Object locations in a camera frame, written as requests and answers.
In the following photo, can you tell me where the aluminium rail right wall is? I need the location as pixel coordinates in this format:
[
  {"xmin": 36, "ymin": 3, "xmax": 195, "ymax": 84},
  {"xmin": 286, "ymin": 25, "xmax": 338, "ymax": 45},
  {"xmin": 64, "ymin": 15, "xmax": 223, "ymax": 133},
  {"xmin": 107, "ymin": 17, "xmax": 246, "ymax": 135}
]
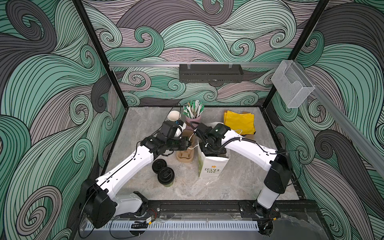
[{"xmin": 295, "ymin": 61, "xmax": 384, "ymax": 181}]

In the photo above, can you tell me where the brown pulp cup carrier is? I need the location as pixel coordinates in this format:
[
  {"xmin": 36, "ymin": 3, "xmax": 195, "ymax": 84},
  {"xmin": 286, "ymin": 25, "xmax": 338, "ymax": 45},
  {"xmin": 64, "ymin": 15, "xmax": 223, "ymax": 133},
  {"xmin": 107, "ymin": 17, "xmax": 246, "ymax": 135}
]
[{"xmin": 176, "ymin": 130, "xmax": 198, "ymax": 163}]

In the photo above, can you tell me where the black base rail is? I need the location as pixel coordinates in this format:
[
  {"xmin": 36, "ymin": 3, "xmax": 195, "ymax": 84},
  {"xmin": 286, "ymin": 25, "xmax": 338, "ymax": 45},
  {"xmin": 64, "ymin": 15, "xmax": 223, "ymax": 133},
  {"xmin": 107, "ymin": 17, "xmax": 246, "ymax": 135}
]
[{"xmin": 80, "ymin": 199, "xmax": 319, "ymax": 220}]

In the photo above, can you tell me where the white slotted cable duct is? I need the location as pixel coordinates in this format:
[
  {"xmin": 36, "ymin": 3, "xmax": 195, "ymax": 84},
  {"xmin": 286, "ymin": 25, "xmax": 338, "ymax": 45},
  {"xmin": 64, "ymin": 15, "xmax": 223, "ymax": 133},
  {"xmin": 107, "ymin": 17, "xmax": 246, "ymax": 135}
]
[{"xmin": 99, "ymin": 220, "xmax": 259, "ymax": 232}]

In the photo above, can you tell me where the aluminium rail wall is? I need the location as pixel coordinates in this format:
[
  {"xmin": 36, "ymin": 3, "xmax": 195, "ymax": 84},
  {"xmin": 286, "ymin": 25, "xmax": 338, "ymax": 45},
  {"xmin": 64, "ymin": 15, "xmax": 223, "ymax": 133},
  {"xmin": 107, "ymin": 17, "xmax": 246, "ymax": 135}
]
[
  {"xmin": 108, "ymin": 61, "xmax": 281, "ymax": 69},
  {"xmin": 295, "ymin": 61, "xmax": 384, "ymax": 181}
]

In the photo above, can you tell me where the pink cup holder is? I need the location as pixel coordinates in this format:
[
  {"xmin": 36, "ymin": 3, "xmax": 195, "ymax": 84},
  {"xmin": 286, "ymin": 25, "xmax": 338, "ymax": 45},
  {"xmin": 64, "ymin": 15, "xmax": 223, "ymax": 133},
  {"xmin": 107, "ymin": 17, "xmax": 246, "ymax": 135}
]
[{"xmin": 185, "ymin": 116, "xmax": 202, "ymax": 130}]

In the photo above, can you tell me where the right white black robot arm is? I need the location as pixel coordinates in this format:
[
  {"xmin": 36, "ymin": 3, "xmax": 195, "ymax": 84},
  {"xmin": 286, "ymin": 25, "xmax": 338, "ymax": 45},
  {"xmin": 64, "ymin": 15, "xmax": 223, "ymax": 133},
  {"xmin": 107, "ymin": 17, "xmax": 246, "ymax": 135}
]
[{"xmin": 193, "ymin": 123, "xmax": 293, "ymax": 218}]

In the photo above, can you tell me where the clear acrylic wall holder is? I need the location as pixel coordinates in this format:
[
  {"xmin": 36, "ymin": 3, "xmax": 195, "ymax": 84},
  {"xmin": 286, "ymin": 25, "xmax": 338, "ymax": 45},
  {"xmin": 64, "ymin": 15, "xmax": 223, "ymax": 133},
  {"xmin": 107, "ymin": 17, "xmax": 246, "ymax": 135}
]
[{"xmin": 272, "ymin": 60, "xmax": 315, "ymax": 109}]

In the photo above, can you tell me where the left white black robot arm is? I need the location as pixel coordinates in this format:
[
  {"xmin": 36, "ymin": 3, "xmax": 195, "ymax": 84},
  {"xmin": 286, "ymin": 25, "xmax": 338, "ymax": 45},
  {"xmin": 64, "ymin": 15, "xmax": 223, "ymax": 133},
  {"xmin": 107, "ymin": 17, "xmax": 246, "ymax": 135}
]
[{"xmin": 80, "ymin": 120, "xmax": 191, "ymax": 229}]

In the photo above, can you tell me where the aluminium rail back wall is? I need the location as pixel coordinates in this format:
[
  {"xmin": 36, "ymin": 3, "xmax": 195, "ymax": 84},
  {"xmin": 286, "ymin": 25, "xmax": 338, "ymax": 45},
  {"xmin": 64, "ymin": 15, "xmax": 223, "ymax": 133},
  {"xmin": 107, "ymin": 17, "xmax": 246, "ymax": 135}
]
[{"xmin": 108, "ymin": 61, "xmax": 281, "ymax": 69}]

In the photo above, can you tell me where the yellow napkin stack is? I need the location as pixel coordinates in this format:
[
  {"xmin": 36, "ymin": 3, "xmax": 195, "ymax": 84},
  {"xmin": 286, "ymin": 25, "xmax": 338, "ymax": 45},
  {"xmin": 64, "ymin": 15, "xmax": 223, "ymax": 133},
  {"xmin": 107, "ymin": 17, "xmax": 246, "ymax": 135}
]
[{"xmin": 224, "ymin": 111, "xmax": 256, "ymax": 136}]

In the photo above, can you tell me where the black wall-mounted tray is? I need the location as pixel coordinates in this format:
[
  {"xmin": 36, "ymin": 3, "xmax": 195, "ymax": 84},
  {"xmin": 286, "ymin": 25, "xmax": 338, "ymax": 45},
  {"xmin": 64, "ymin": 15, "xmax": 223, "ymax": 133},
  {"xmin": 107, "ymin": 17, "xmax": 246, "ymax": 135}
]
[{"xmin": 179, "ymin": 64, "xmax": 244, "ymax": 84}]

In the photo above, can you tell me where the white paper takeout bag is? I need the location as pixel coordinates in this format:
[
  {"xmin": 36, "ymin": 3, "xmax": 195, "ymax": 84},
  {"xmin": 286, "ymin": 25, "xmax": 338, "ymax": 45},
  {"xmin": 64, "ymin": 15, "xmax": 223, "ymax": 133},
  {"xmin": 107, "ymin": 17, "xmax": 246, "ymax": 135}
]
[{"xmin": 193, "ymin": 123, "xmax": 231, "ymax": 178}]

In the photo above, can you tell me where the stack of green paper cups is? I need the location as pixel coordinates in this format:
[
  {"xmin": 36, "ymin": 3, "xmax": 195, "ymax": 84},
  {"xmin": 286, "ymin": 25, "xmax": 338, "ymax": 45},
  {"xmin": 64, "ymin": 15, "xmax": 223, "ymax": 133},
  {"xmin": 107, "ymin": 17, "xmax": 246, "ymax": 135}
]
[{"xmin": 167, "ymin": 111, "xmax": 181, "ymax": 122}]

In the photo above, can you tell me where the stack of black cup lids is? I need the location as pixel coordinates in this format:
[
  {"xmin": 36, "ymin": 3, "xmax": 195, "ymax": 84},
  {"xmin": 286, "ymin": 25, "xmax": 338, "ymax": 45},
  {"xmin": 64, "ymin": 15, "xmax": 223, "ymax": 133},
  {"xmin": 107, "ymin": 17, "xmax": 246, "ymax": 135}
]
[{"xmin": 152, "ymin": 159, "xmax": 168, "ymax": 174}]

